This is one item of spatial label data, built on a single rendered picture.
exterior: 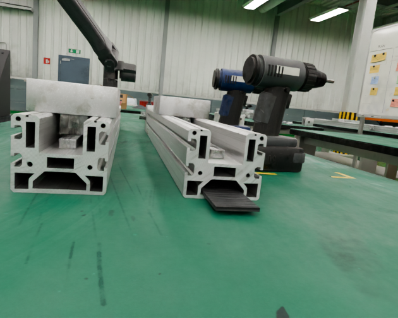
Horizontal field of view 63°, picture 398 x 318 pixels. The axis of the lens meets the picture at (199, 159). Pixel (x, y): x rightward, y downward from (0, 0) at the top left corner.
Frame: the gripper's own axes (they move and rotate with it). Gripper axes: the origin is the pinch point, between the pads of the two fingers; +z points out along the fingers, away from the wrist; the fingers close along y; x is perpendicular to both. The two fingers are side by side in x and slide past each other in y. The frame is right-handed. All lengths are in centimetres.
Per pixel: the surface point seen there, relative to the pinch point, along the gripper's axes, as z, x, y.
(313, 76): -15, -79, 41
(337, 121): -3, 329, 342
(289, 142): -2, -79, 38
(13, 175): 1, -99, -5
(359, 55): -161, 578, 552
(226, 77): -16, -52, 32
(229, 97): -11, -50, 34
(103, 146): -2, -99, 4
